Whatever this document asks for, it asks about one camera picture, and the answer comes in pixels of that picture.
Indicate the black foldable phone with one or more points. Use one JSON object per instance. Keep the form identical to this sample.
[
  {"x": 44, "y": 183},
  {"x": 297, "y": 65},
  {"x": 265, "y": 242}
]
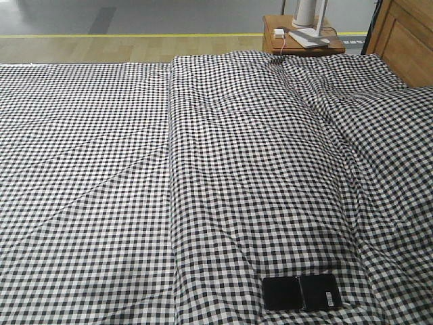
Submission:
[{"x": 302, "y": 293}]

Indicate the black white checkered duvet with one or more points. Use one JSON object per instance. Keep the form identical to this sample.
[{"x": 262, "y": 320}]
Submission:
[{"x": 290, "y": 166}]

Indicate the black white checkered bedsheet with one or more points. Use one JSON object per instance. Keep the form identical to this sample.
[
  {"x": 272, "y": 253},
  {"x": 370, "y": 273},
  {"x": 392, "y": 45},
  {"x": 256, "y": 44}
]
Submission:
[{"x": 85, "y": 231}]

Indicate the white charger block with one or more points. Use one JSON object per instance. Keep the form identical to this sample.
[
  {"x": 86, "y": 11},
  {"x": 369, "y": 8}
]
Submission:
[{"x": 279, "y": 33}]

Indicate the wooden nightstand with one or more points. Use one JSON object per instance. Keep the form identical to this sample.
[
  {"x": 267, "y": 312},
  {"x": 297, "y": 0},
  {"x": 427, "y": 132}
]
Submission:
[{"x": 288, "y": 46}]

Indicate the wooden headboard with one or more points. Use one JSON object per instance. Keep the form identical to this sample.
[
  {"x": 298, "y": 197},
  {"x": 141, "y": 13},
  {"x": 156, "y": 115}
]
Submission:
[{"x": 402, "y": 37}]

